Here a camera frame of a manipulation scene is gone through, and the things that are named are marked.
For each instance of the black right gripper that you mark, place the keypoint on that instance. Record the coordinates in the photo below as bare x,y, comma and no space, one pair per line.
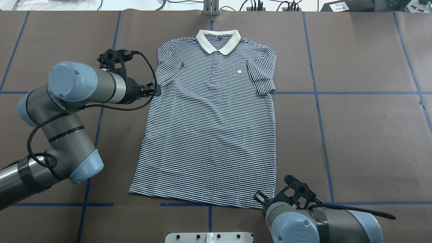
260,197

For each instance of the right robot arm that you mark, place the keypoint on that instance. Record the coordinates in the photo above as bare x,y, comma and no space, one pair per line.
321,224

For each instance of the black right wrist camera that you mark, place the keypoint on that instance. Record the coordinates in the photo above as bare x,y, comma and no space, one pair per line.
298,194

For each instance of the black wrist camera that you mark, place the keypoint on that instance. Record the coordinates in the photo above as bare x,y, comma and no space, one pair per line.
114,61
298,194

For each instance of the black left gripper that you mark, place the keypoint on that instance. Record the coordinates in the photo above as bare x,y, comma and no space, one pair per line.
132,90

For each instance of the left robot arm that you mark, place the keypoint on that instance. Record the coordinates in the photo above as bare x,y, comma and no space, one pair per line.
59,146

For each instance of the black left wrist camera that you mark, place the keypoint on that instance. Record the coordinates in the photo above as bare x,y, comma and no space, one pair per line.
114,61

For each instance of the black box with label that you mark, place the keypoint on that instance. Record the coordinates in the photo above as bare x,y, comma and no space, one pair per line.
349,6

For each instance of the white pedestal column base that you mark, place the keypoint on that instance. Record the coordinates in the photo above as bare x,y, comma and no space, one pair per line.
210,237

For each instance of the blue white striped polo shirt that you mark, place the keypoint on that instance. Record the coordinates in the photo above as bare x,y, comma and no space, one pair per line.
210,136

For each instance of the aluminium frame post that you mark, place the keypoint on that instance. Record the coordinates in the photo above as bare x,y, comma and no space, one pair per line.
211,8

